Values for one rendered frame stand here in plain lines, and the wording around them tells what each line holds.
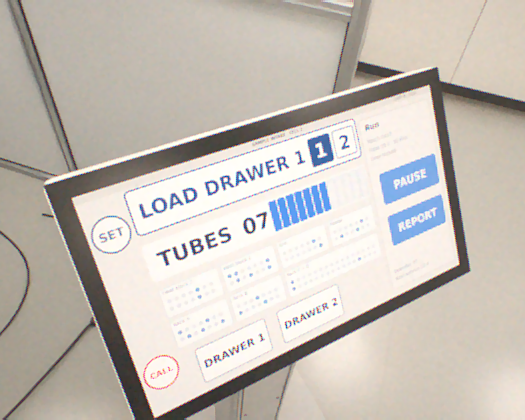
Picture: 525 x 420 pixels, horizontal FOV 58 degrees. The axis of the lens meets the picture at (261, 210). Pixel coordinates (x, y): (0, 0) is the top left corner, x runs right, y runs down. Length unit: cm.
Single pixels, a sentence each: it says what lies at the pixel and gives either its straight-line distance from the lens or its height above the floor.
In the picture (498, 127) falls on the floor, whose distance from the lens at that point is 280.
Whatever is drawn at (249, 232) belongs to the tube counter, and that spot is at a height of 111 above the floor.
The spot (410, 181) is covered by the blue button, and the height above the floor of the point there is 109.
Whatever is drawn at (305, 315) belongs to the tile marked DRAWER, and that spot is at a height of 100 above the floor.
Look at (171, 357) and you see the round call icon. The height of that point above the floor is 102.
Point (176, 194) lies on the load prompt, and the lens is 52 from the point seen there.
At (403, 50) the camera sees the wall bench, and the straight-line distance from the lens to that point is 272.
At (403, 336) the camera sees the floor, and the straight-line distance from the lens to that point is 182.
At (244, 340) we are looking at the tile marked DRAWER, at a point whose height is 101.
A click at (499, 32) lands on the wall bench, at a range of 267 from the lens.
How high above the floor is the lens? 155
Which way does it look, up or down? 51 degrees down
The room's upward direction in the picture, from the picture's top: 6 degrees clockwise
